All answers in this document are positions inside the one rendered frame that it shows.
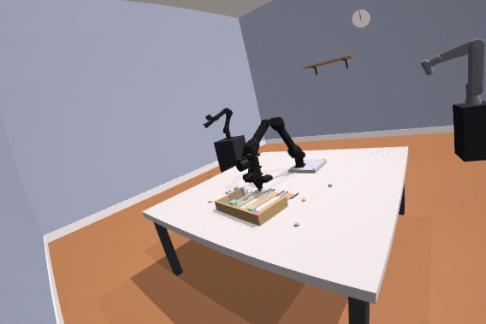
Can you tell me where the tan u-shaped wall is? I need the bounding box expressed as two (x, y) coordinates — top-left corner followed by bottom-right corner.
(214, 185), (288, 226)

